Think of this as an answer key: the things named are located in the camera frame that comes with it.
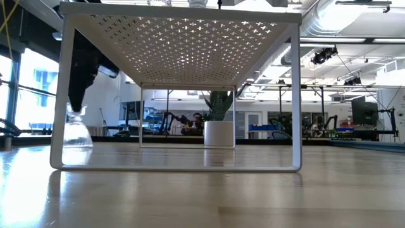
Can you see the grey office chair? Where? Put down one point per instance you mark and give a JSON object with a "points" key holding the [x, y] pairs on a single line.
{"points": [[281, 135]]}

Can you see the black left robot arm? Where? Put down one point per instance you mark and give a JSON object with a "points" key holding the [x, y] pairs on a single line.
{"points": [[88, 1]]}

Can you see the snake plant in white pot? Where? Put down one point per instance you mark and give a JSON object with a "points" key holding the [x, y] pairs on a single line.
{"points": [[218, 133]]}

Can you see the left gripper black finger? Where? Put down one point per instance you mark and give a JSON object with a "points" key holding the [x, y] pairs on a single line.
{"points": [[79, 88]]}

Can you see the white machine cabinet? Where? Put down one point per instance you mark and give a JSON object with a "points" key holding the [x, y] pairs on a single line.
{"points": [[384, 104]]}

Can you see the person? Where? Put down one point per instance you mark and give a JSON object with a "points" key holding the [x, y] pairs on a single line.
{"points": [[194, 125]]}

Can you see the black aluminium table frame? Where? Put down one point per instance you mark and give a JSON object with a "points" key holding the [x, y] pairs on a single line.
{"points": [[126, 138]]}

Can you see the white perforated metal shelf riser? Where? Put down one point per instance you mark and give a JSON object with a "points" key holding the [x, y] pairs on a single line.
{"points": [[183, 47]]}

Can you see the black ceiling camera rig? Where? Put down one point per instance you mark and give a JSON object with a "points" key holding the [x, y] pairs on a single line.
{"points": [[322, 56]]}

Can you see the black metal candlestick holder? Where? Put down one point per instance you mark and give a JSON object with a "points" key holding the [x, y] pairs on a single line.
{"points": [[219, 3]]}

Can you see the black ceiling device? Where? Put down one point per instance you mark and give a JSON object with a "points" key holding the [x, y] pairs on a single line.
{"points": [[352, 81]]}

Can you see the black computer monitor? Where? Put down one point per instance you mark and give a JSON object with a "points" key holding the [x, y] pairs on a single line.
{"points": [[133, 111], [364, 112]]}

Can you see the blue storage bin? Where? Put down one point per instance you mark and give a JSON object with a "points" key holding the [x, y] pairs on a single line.
{"points": [[261, 127]]}

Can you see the long ceiling light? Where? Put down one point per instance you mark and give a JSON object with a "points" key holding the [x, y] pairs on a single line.
{"points": [[57, 35], [348, 40]]}

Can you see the silver ventilation duct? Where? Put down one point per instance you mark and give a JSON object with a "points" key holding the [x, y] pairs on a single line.
{"points": [[319, 19]]}

